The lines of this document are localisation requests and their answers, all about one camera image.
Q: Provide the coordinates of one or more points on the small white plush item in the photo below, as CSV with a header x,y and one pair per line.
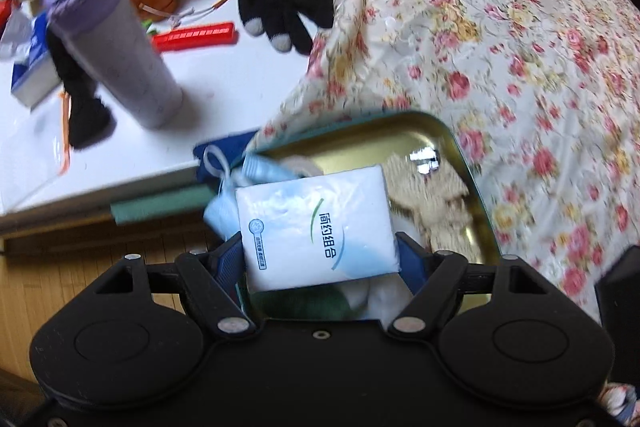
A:
x,y
382,299

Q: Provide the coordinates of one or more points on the rolled black knit glove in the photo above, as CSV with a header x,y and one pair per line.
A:
x,y
85,117

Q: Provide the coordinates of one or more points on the purple insulated bottle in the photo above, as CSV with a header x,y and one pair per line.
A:
x,y
125,57

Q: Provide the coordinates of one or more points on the green foam edge strip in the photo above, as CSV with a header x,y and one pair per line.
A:
x,y
160,204

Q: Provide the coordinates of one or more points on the blue cloth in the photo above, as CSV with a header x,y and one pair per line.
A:
x,y
235,144

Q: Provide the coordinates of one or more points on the clear zip bag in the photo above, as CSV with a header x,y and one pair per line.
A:
x,y
30,157

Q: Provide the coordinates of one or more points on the floral blanket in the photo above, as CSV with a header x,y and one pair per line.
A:
x,y
500,32

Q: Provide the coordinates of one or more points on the light blue face mask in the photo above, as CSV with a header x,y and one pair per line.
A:
x,y
222,214

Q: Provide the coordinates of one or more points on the black rectangular box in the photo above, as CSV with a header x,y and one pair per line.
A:
x,y
620,307

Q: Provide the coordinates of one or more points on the white crumpled tissue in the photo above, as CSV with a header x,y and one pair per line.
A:
x,y
15,34

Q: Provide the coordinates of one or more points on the blue tissue box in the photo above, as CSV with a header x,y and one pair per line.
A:
x,y
35,82

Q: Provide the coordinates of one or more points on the green plush toy white head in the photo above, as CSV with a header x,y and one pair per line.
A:
x,y
300,304

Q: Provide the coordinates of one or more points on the gold tin tray green rim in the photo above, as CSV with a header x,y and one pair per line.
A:
x,y
450,139

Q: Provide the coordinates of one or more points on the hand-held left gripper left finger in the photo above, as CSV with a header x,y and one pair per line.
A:
x,y
230,258

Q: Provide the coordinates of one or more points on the red plastic case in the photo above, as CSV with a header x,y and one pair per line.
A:
x,y
195,38

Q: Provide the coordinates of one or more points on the white tissue pack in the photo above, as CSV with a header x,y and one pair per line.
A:
x,y
310,227

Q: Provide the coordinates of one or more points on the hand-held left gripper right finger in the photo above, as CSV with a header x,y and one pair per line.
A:
x,y
408,258

